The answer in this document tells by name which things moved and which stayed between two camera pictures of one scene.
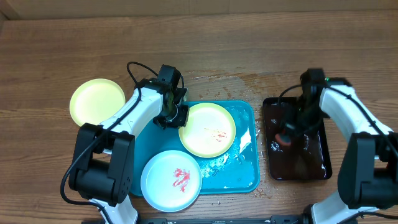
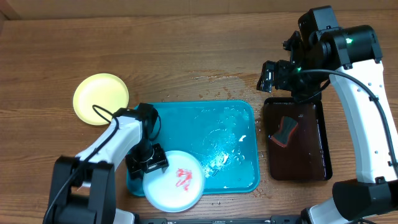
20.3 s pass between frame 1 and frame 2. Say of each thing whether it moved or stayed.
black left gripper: moved
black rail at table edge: stayed
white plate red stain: stayed
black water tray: stayed
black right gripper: moved
